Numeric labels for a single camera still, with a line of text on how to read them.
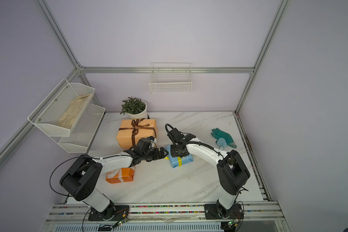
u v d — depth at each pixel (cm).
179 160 86
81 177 45
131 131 91
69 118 76
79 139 90
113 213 72
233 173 46
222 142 101
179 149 62
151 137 86
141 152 72
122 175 79
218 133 105
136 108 100
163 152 83
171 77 95
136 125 94
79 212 75
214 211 73
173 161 87
